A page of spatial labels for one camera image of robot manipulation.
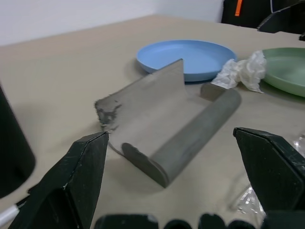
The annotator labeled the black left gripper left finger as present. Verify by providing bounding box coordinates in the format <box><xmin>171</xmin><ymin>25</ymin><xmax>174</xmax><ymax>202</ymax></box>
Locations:
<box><xmin>9</xmin><ymin>131</ymin><xmax>110</xmax><ymax>229</ymax></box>

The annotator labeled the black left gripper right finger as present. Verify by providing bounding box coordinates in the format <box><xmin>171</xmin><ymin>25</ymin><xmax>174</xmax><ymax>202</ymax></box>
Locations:
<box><xmin>233</xmin><ymin>127</ymin><xmax>305</xmax><ymax>212</ymax></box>

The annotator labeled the green plastic plate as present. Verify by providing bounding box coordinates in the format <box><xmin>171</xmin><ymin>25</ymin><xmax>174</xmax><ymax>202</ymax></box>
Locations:
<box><xmin>261</xmin><ymin>47</ymin><xmax>305</xmax><ymax>98</ymax></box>

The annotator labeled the white tissue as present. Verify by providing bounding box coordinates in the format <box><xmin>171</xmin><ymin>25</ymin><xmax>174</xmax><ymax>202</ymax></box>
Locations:
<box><xmin>211</xmin><ymin>50</ymin><xmax>267</xmax><ymax>94</ymax></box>

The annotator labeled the grey felt whiteboard eraser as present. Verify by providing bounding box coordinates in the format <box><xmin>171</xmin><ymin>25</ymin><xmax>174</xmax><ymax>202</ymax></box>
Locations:
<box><xmin>94</xmin><ymin>58</ymin><xmax>243</xmax><ymax>189</ymax></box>

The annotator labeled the clear crinkled plastic wrapper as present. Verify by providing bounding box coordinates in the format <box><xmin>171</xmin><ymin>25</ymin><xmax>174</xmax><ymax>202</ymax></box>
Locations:
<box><xmin>230</xmin><ymin>135</ymin><xmax>305</xmax><ymax>217</ymax></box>

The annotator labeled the black pen cup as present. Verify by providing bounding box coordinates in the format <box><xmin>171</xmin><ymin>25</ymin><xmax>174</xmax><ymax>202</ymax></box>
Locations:
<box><xmin>0</xmin><ymin>82</ymin><xmax>37</xmax><ymax>198</ymax></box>

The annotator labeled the blue plastic plate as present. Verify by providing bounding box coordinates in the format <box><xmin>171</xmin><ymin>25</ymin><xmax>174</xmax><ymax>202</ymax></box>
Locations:
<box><xmin>136</xmin><ymin>40</ymin><xmax>238</xmax><ymax>82</ymax></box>

